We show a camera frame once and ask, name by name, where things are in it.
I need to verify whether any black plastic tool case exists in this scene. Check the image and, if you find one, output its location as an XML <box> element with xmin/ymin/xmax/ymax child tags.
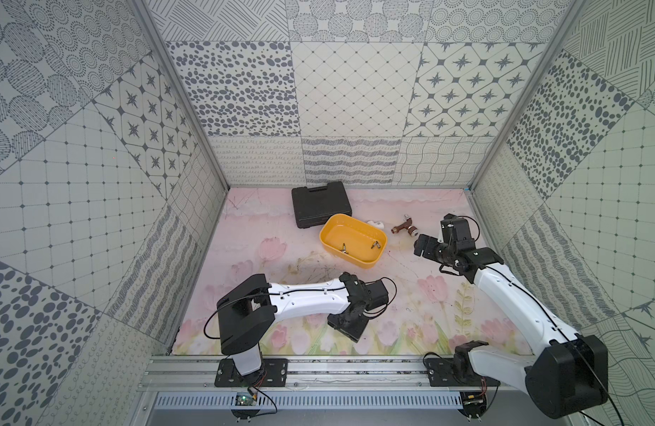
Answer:
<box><xmin>291</xmin><ymin>181</ymin><xmax>352</xmax><ymax>229</ymax></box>

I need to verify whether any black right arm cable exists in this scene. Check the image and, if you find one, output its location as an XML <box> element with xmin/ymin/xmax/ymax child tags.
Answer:
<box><xmin>486</xmin><ymin>265</ymin><xmax>627</xmax><ymax>426</ymax></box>

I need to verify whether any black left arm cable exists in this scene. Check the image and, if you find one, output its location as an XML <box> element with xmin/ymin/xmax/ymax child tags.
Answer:
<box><xmin>202</xmin><ymin>284</ymin><xmax>350</xmax><ymax>342</ymax></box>

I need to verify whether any white pipe tee fitting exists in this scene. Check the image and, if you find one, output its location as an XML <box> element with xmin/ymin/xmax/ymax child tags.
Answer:
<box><xmin>367</xmin><ymin>220</ymin><xmax>385</xmax><ymax>230</ymax></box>

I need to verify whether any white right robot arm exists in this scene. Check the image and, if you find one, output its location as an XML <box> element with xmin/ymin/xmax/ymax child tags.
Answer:
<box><xmin>414</xmin><ymin>214</ymin><xmax>611</xmax><ymax>419</ymax></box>

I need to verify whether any small green circuit board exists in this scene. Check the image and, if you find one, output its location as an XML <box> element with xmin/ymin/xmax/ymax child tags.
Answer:
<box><xmin>235</xmin><ymin>392</ymin><xmax>257</xmax><ymax>406</ymax></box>

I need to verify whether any yellow plastic storage box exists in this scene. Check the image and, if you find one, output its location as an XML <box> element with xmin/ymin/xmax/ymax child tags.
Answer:
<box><xmin>320</xmin><ymin>214</ymin><xmax>388</xmax><ymax>269</ymax></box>

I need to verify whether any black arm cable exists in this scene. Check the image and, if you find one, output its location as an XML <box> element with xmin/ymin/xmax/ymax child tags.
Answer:
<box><xmin>486</xmin><ymin>265</ymin><xmax>627</xmax><ymax>426</ymax></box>
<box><xmin>202</xmin><ymin>284</ymin><xmax>350</xmax><ymax>342</ymax></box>

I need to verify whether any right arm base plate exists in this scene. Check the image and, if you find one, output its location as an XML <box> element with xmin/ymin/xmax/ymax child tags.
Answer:
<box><xmin>423</xmin><ymin>353</ymin><xmax>500</xmax><ymax>388</ymax></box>

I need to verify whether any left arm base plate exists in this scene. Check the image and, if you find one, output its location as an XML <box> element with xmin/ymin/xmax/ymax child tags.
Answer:
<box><xmin>215</xmin><ymin>358</ymin><xmax>288</xmax><ymax>388</ymax></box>

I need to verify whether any aluminium mounting rail frame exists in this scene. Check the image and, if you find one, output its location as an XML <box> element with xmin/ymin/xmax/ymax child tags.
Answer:
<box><xmin>138</xmin><ymin>355</ymin><xmax>520</xmax><ymax>419</ymax></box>

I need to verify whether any brown water tap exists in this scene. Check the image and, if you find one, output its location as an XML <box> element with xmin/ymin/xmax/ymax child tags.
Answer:
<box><xmin>391</xmin><ymin>215</ymin><xmax>419</xmax><ymax>237</ymax></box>

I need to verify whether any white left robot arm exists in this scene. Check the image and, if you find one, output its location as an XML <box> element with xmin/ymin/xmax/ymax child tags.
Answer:
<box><xmin>206</xmin><ymin>273</ymin><xmax>396</xmax><ymax>384</ymax></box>

